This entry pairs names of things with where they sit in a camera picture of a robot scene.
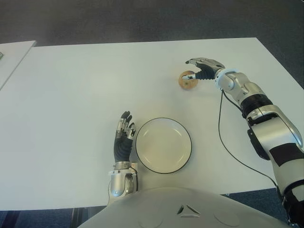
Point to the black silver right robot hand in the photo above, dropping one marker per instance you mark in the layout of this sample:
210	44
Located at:
209	69

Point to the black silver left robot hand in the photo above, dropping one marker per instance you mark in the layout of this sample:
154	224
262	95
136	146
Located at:
122	147

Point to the red yellow apple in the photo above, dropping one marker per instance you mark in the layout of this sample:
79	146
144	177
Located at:
187	84

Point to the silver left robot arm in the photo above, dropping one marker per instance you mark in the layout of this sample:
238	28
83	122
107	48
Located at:
118	183

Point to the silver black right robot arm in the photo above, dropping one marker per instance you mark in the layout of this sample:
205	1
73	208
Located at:
273	133

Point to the white plate with black rim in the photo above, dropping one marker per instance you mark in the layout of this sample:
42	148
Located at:
163	145

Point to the dark table leg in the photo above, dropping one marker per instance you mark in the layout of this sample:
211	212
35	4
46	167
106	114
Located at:
76	216

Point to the grey robot torso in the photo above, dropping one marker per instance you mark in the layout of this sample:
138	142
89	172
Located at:
180	209

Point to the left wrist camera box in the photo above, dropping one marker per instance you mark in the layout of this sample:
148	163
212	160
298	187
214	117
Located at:
134	167

